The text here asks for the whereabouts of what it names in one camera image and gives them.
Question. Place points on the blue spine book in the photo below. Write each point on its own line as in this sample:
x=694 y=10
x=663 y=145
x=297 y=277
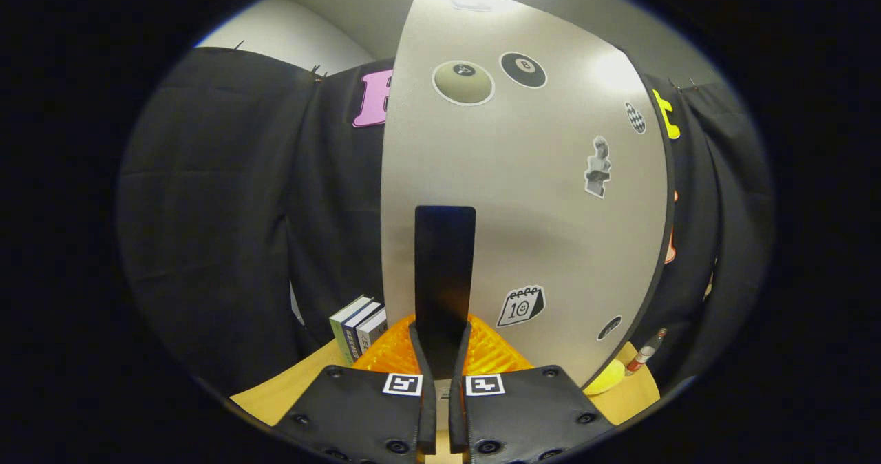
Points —
x=358 y=333

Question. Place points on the yellow crumpled object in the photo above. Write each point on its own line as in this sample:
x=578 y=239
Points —
x=609 y=380

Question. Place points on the green spine book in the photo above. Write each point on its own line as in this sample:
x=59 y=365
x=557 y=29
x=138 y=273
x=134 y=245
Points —
x=342 y=330

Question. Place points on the red and white bottle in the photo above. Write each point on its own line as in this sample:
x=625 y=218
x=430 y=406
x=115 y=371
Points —
x=645 y=354

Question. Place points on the beige shoe cabinet door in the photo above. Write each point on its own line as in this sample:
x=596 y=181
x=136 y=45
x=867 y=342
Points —
x=537 y=230

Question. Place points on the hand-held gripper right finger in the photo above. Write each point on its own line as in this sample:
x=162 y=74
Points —
x=458 y=416

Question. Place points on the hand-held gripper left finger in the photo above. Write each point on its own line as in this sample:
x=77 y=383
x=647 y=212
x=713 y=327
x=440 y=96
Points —
x=428 y=409

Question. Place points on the black backdrop cloth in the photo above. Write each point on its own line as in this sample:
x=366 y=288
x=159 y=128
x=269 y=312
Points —
x=206 y=209

